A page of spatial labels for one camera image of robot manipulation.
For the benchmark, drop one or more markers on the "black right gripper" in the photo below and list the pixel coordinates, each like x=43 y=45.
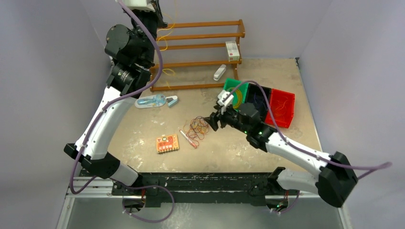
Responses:
x=215 y=118

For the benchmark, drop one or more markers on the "aluminium rail frame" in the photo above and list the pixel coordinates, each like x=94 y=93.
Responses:
x=331 y=177

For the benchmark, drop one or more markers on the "red plastic bin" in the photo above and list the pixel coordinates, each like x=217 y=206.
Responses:
x=282 y=106

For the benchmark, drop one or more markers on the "blue toothbrush blister pack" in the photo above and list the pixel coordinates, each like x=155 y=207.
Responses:
x=151 y=101

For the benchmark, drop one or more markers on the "white stapler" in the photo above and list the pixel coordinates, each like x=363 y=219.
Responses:
x=219 y=72

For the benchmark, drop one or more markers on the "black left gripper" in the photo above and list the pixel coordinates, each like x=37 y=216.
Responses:
x=156 y=15

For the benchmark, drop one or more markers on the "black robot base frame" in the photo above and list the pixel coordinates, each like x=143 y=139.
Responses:
x=254 y=188

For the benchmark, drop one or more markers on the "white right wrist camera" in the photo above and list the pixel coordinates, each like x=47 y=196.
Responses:
x=225 y=99

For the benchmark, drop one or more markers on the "white cardboard box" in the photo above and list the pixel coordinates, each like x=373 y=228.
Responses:
x=232 y=51

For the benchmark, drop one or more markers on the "green plastic bin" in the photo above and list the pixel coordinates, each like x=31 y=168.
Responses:
x=239 y=94

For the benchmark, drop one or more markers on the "orange snack packet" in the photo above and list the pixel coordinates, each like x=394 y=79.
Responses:
x=167 y=143

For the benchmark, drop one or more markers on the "red marker pen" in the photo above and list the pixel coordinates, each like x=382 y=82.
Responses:
x=188 y=139

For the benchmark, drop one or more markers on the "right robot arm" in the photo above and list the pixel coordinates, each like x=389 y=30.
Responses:
x=329 y=176

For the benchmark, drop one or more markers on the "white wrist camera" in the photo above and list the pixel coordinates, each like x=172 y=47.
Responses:
x=225 y=99
x=142 y=5

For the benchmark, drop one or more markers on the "black plastic bin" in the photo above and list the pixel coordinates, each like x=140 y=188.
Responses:
x=255 y=97

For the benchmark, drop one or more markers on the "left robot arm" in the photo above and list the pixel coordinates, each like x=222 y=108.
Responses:
x=132 y=52

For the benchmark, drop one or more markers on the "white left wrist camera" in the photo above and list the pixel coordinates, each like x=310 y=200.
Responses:
x=142 y=5

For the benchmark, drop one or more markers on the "wooden shelf rack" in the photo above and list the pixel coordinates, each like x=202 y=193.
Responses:
x=238 y=35

